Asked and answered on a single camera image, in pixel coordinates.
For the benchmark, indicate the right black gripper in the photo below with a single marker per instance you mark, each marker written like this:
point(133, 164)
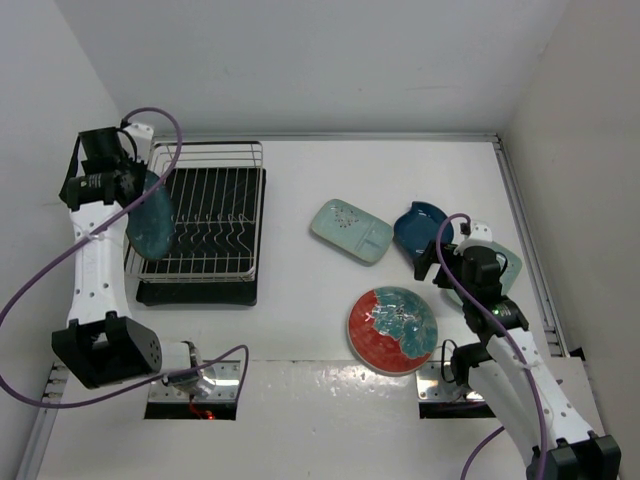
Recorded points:
point(430, 255)

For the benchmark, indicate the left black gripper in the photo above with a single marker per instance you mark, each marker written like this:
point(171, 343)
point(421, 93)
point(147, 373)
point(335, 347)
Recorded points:
point(138, 168)

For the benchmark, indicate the dark blue leaf-shaped dish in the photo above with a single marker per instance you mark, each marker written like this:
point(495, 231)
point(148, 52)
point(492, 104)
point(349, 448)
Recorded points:
point(416, 228)

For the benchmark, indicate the round dark teal plate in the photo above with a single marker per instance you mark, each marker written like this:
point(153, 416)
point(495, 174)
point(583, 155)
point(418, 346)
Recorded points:
point(151, 229)

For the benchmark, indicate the red and teal round plate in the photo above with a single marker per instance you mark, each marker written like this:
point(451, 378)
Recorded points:
point(392, 330)

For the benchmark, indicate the light teal divided rectangular plate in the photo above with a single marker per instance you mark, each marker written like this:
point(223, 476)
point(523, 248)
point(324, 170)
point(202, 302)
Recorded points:
point(353, 230)

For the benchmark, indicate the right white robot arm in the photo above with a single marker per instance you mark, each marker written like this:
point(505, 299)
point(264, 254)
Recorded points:
point(506, 368)

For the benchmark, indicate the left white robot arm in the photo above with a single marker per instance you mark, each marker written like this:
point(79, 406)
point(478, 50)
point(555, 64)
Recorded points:
point(112, 201)

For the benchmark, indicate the black drip tray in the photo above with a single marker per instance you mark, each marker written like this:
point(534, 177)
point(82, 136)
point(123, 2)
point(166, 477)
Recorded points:
point(234, 293)

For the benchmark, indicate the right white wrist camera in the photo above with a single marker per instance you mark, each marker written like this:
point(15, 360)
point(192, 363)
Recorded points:
point(475, 233)

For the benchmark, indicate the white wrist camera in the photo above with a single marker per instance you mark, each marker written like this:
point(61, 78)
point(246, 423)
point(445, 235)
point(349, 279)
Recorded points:
point(475, 233)
point(142, 135)

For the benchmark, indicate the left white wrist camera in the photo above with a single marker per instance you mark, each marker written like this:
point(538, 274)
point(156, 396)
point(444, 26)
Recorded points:
point(142, 135)

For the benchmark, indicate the aluminium frame rail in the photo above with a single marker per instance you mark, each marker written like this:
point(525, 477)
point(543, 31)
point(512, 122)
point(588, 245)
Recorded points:
point(552, 328)

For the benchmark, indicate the metal wire dish rack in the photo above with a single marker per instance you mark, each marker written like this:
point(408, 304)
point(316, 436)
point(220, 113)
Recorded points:
point(216, 189)

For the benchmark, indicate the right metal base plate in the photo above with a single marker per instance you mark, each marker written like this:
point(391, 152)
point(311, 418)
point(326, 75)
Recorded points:
point(435, 384)

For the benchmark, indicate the metal base plate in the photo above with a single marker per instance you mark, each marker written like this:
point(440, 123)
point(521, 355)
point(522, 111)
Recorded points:
point(435, 384)
point(218, 385)

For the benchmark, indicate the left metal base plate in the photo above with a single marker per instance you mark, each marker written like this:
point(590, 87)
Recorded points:
point(218, 385)

